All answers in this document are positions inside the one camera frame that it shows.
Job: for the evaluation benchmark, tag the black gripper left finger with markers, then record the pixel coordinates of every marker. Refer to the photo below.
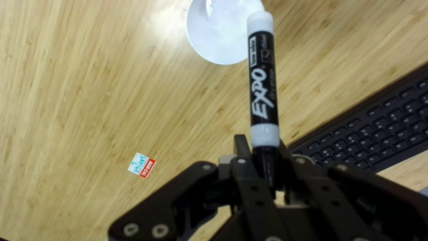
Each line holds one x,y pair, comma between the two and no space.
245,181

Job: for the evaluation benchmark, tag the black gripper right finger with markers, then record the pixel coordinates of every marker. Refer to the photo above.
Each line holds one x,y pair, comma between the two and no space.
344,204

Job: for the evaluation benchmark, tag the black Expo marker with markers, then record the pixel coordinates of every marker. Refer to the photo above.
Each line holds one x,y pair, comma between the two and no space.
264,109

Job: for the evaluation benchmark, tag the small red white sticker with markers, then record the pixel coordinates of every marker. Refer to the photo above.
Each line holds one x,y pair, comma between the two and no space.
141,165

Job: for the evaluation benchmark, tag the black computer keyboard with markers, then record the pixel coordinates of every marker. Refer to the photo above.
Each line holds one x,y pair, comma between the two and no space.
379,133

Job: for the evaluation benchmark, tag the white ceramic mug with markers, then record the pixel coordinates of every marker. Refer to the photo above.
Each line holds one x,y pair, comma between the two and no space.
217,29

